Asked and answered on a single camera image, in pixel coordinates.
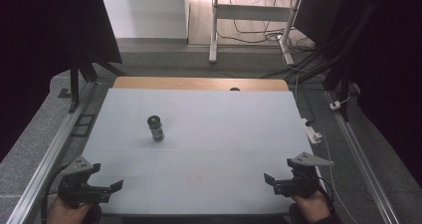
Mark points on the black table grommet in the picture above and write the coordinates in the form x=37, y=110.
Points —
x=235, y=89

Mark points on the black metal stand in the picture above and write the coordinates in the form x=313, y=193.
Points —
x=338, y=71
x=83, y=74

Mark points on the white power strip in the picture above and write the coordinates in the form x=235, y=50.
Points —
x=312, y=132

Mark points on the person's right hand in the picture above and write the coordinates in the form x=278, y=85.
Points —
x=315, y=209

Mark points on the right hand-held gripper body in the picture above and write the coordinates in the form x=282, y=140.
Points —
x=300, y=184

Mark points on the black frame bracket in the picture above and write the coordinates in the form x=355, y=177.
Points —
x=83, y=125

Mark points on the white table mat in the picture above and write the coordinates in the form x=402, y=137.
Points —
x=212, y=134

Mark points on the white cabinet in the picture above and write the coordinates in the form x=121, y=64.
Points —
x=146, y=13

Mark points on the aluminium rail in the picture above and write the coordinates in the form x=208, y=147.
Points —
x=361, y=164
x=49, y=157

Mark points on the small white adapter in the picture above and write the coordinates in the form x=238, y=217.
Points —
x=335, y=105

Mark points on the white desk frame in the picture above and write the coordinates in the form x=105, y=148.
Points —
x=252, y=12

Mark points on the person's left hand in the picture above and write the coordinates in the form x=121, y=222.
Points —
x=63, y=214

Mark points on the black curtain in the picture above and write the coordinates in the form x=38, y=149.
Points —
x=43, y=44
x=388, y=68

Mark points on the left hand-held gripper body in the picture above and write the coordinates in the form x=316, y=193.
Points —
x=74, y=188

